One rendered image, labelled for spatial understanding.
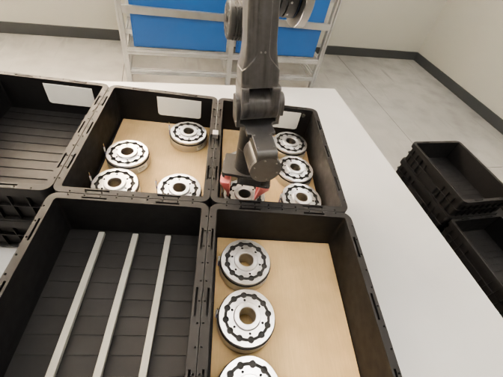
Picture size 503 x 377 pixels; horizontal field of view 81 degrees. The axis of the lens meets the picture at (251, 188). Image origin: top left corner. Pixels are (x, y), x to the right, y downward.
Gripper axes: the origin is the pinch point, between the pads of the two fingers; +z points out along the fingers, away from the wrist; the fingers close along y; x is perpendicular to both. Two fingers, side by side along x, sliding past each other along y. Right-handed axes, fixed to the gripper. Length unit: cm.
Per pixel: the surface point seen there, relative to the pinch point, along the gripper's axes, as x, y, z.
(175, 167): 9.8, -18.1, 4.4
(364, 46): 337, 135, 71
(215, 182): -2.9, -6.4, -5.5
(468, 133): 197, 216, 85
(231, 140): 25.1, -4.6, 4.2
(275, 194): 5.7, 8.9, 4.4
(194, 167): 11.2, -13.1, 4.4
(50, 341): -33.7, -28.4, 5.0
